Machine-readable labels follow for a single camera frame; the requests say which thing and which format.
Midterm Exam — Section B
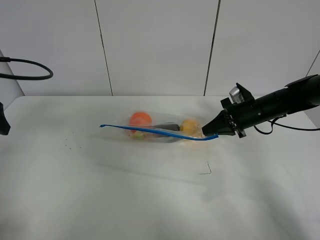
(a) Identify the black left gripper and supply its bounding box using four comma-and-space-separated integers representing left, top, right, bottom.
0, 102, 11, 136

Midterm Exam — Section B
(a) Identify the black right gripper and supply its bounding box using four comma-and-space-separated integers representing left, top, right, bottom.
202, 96, 260, 138

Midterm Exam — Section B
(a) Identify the clear zip bag blue seal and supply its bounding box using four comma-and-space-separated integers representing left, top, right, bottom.
99, 110, 219, 143

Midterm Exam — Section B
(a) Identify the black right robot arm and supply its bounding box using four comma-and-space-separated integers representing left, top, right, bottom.
202, 74, 320, 138

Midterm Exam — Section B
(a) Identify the purple eggplant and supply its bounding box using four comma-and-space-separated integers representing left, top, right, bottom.
130, 122, 180, 143

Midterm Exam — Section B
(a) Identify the orange fruit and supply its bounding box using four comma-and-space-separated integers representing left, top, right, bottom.
128, 111, 153, 128

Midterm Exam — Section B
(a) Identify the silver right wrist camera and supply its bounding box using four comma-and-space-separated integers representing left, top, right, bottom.
229, 83, 254, 104

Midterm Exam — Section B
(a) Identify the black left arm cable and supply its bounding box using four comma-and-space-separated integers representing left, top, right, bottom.
0, 56, 54, 81

